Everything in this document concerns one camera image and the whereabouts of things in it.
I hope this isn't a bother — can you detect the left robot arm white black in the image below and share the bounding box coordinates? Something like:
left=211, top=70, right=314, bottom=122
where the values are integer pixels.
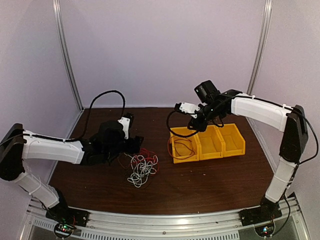
left=0, top=117, right=144, bottom=222

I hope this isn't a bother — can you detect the right circuit board with leds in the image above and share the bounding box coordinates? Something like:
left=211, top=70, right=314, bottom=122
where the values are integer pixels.
left=254, top=223, right=275, bottom=238

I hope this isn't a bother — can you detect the front aluminium rail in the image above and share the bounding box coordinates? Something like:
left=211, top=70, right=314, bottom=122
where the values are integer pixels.
left=17, top=196, right=311, bottom=240

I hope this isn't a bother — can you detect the circuit board with leds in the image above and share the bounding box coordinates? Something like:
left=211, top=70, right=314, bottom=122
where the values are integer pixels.
left=254, top=223, right=275, bottom=238
left=53, top=223, right=76, bottom=238

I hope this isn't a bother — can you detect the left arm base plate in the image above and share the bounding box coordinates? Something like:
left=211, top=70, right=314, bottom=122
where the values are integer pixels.
left=45, top=207, right=90, bottom=227

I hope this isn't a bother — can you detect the left yellow bin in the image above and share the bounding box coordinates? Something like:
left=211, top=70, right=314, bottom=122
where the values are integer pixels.
left=167, top=126, right=200, bottom=164

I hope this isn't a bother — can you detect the middle yellow bin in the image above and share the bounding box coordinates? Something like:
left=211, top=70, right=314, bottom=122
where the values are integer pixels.
left=197, top=125, right=224, bottom=161

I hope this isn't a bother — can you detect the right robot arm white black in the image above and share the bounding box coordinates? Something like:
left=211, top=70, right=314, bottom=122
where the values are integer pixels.
left=179, top=80, right=309, bottom=221

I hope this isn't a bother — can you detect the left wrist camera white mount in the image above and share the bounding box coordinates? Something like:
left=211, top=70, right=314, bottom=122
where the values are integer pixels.
left=118, top=112, right=134, bottom=140

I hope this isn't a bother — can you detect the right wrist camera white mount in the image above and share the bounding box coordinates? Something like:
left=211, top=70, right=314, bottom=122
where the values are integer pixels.
left=174, top=102, right=201, bottom=119

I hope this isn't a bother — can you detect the left circuit board with leds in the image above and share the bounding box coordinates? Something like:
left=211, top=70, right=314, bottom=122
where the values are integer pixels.
left=53, top=223, right=76, bottom=238

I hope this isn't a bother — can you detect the black camera cable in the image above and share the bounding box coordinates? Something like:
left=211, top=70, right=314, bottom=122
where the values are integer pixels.
left=69, top=90, right=126, bottom=141
left=166, top=109, right=201, bottom=138

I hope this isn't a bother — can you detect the aluminium frame post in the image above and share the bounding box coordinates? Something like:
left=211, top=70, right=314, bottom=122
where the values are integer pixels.
left=52, top=0, right=84, bottom=112
left=246, top=0, right=273, bottom=95

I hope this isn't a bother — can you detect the white cable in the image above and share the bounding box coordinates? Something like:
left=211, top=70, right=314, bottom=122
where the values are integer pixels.
left=124, top=153, right=158, bottom=188

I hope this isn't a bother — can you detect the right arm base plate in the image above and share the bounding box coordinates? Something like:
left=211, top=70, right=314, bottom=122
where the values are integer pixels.
left=238, top=205, right=282, bottom=227

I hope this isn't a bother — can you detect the left black camera cable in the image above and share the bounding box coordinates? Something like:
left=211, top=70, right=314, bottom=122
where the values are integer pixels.
left=69, top=90, right=126, bottom=141

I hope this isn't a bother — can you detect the left aluminium frame post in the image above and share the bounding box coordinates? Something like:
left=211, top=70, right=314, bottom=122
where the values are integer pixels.
left=52, top=0, right=84, bottom=112

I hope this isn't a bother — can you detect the right aluminium frame post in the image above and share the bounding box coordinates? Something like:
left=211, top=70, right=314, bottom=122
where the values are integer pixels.
left=246, top=0, right=273, bottom=95

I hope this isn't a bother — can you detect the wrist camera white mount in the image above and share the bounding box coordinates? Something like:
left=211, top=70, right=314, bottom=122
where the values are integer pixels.
left=118, top=112, right=134, bottom=140
left=174, top=102, right=201, bottom=119

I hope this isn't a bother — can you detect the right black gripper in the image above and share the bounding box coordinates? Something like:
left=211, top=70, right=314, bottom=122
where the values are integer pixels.
left=187, top=103, right=223, bottom=133

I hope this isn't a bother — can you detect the right yellow bin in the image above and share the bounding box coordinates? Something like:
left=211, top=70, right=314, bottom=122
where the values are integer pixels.
left=217, top=123, right=246, bottom=158

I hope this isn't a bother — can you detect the yellow bin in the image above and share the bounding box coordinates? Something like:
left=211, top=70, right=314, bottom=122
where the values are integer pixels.
left=167, top=126, right=200, bottom=164
left=217, top=123, right=246, bottom=158
left=197, top=125, right=224, bottom=161

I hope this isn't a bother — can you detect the right black camera cable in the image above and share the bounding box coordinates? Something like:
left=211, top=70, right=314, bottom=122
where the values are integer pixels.
left=166, top=109, right=201, bottom=138

